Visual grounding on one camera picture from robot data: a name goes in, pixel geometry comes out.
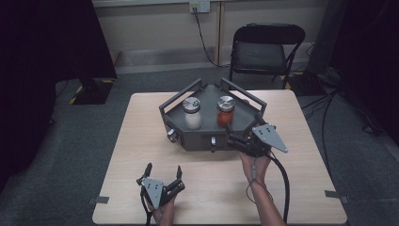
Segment black stand base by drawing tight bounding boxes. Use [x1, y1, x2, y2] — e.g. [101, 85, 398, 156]
[68, 77, 116, 106]
[282, 71, 328, 97]

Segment white wall socket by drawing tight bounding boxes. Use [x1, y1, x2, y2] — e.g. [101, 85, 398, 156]
[188, 1, 212, 14]

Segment white spice jar silver lid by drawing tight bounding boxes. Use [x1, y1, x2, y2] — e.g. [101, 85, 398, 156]
[182, 96, 202, 131]

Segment thick black gripper cable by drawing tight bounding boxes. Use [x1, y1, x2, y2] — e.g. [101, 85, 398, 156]
[265, 153, 292, 225]

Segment dark grey spice rack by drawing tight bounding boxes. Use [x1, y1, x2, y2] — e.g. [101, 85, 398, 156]
[158, 77, 268, 153]

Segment person's right hand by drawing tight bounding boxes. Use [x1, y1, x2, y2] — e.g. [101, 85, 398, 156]
[238, 151, 273, 186]

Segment red spice jar silver lid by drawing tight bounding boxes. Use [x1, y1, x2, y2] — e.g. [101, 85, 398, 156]
[216, 95, 236, 129]

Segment person's left hand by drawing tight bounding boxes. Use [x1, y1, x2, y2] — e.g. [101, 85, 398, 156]
[149, 196, 177, 220]

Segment black wall power cable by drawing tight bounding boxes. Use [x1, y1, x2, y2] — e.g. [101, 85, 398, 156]
[192, 7, 231, 69]

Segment grey curtain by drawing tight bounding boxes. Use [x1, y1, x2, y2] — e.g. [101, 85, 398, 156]
[306, 0, 344, 76]

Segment black curtain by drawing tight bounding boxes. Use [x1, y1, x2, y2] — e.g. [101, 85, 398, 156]
[330, 0, 399, 147]
[0, 0, 119, 192]

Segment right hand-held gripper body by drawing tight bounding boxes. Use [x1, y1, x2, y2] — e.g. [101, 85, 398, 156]
[237, 122, 289, 159]

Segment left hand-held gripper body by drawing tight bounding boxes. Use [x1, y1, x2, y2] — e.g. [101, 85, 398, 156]
[136, 176, 186, 210]

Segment black floor cables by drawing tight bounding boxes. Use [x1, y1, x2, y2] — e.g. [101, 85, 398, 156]
[300, 89, 385, 172]

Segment thin cable with grey plug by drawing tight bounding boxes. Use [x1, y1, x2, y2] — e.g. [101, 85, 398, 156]
[245, 156, 275, 205]

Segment black folding chair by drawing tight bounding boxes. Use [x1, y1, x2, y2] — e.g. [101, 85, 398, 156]
[228, 23, 307, 91]

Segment grey tape strip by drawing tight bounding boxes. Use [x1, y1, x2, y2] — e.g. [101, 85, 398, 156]
[324, 189, 350, 204]
[88, 195, 110, 205]

